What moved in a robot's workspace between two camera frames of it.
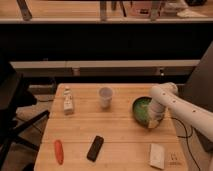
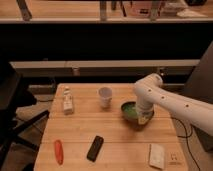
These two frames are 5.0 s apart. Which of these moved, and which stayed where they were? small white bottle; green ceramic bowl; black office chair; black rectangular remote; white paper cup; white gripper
Moved: green ceramic bowl; white gripper
Stayed: black rectangular remote; small white bottle; white paper cup; black office chair
